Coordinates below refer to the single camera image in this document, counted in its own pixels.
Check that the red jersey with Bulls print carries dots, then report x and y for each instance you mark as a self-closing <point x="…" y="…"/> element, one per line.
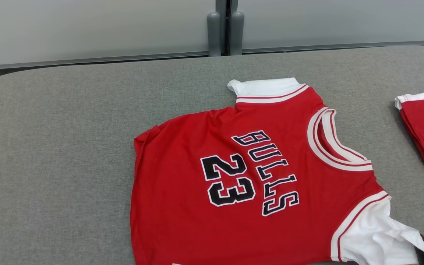
<point x="182" y="221"/>

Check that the grey wall base rail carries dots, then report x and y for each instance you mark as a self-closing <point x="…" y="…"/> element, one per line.
<point x="344" y="46"/>
<point x="87" y="60"/>

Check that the grey cylindrical post cover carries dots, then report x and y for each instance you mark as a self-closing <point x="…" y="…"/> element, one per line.
<point x="236" y="33"/>
<point x="214" y="35"/>

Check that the grey vertical frame post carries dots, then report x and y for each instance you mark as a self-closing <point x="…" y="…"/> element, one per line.
<point x="221" y="5"/>

